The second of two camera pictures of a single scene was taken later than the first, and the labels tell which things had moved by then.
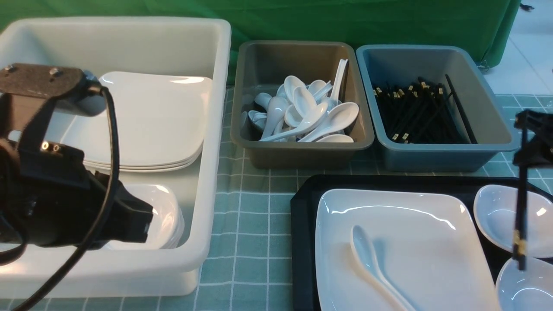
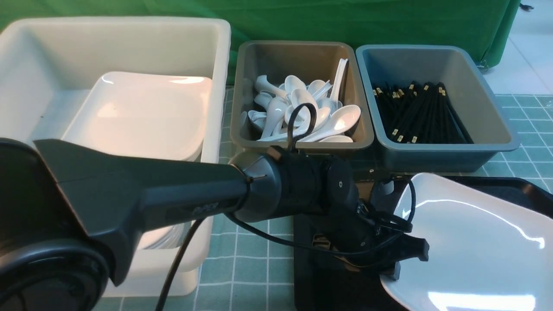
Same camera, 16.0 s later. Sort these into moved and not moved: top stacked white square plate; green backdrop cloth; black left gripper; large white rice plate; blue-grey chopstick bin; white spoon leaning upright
Moved: black left gripper; large white rice plate
Not moved: blue-grey chopstick bin; top stacked white square plate; green backdrop cloth; white spoon leaning upright
